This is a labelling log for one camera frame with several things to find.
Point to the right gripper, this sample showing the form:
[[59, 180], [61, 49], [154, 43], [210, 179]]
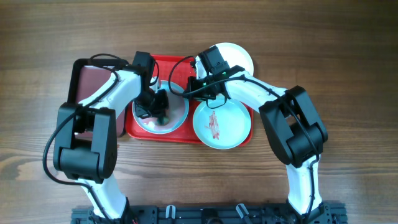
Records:
[[194, 91]]

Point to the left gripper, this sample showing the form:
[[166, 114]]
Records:
[[161, 111]]

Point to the light blue plate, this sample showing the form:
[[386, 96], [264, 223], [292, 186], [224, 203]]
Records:
[[176, 114], [221, 123]]

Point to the green yellow sponge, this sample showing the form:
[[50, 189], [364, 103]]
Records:
[[163, 120]]

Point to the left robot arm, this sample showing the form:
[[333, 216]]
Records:
[[85, 139]]

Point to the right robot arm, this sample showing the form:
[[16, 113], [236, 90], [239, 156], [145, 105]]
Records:
[[293, 127]]

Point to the red plastic tray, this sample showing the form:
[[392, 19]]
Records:
[[185, 133]]

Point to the black tray with water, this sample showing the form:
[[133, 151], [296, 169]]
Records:
[[85, 80]]

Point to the white plate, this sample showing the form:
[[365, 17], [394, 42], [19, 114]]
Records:
[[230, 52]]

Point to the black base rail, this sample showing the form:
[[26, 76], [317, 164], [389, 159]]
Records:
[[268, 213]]

